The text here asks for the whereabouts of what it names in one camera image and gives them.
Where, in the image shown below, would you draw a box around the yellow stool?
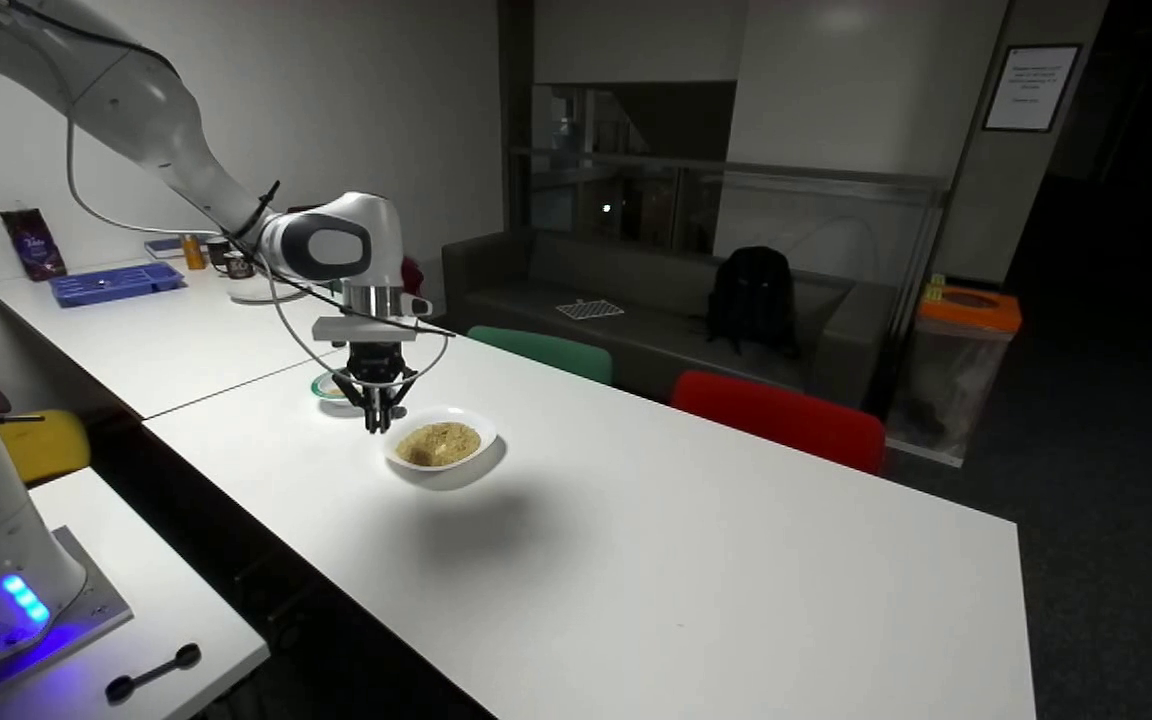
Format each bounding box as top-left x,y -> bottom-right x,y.
0,404 -> 94,490

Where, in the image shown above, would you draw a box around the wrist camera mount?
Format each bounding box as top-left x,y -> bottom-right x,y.
310,312 -> 434,347

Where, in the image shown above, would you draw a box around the brown grain contents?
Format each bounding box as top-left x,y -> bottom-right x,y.
393,421 -> 486,474

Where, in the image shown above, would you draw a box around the dark purple tablet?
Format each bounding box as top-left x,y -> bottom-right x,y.
0,206 -> 72,283

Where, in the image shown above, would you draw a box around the dark grey sofa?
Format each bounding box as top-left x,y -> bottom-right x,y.
438,229 -> 898,412

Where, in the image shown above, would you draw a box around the framed wall notice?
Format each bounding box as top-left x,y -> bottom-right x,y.
978,39 -> 1087,138

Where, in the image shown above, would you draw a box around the white bowl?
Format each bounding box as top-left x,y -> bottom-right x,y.
379,404 -> 512,497

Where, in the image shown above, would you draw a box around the blue flat box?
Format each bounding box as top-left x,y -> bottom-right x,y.
49,262 -> 189,312

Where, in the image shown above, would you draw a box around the black backpack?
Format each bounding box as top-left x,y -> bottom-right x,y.
702,245 -> 800,356

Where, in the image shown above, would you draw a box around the black dumbbell shaped tool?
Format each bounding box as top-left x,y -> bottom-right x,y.
103,640 -> 205,709

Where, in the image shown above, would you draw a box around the bin with orange lid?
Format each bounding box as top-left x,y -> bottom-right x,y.
889,277 -> 1027,474

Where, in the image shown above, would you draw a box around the glass railing panel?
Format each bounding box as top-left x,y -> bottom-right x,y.
506,142 -> 953,294

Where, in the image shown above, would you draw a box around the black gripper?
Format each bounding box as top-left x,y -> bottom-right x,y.
330,339 -> 421,421

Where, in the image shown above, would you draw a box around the white round plate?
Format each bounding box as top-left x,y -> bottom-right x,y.
228,272 -> 296,308

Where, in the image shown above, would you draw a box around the white paper sheet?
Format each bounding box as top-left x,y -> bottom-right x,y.
551,294 -> 632,330

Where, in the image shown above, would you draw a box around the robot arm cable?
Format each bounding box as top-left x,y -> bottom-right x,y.
60,117 -> 456,393

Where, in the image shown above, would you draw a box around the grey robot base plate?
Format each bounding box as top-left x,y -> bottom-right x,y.
0,526 -> 134,705

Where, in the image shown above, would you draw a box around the green chair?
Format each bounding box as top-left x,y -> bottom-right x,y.
467,322 -> 614,389

